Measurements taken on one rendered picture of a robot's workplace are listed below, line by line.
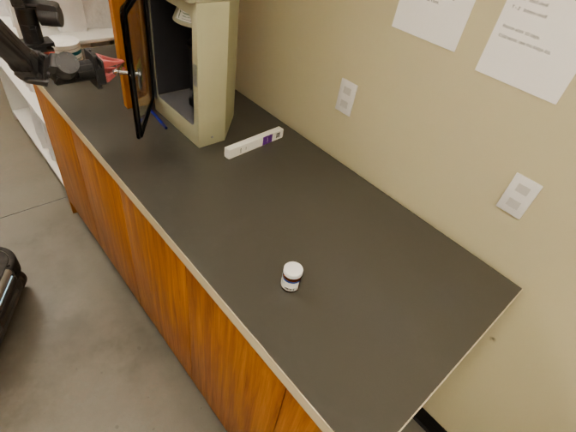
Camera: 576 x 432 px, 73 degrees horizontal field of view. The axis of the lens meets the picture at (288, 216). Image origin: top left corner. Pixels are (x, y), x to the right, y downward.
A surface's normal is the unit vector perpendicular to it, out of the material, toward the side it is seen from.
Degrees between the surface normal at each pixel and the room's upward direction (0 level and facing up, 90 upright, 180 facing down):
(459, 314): 0
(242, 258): 0
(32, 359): 0
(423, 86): 90
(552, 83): 90
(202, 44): 90
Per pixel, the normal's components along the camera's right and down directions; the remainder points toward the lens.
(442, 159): -0.74, 0.37
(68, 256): 0.14, -0.73
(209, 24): 0.65, 0.57
